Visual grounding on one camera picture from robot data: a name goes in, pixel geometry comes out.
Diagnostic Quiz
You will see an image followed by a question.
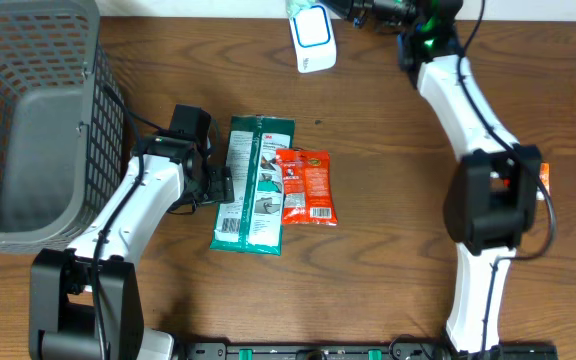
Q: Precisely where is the black cable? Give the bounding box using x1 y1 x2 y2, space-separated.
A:
455 0 558 360
87 82 169 360

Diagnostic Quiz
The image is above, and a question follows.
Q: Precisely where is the grey plastic mesh basket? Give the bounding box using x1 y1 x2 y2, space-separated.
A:
0 0 124 253

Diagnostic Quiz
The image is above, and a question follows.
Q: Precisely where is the mint green wet wipes pack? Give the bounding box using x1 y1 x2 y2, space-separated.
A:
285 0 317 18

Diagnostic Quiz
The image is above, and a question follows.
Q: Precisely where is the left black cable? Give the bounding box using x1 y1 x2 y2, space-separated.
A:
87 82 169 360

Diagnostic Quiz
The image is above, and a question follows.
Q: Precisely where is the right black cable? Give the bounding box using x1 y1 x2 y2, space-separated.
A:
455 0 558 360

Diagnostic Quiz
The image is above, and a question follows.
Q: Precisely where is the red Nescafe coffee pack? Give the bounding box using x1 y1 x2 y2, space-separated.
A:
276 149 338 226

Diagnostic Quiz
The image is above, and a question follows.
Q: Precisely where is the orange tissue packet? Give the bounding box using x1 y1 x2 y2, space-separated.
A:
537 162 550 201

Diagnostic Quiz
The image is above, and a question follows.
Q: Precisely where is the white barcode scanner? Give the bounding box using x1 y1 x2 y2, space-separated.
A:
289 3 337 74

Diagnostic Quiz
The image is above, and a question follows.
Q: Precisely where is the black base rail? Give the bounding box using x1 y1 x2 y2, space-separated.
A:
173 340 559 360

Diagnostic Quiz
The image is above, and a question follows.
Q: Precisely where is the green white 3M package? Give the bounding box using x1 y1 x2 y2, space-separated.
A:
210 116 296 256

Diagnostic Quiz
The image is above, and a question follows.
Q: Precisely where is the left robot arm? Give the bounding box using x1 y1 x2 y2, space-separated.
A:
28 135 234 360

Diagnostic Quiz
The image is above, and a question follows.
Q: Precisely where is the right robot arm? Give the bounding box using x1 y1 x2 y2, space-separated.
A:
324 0 542 359

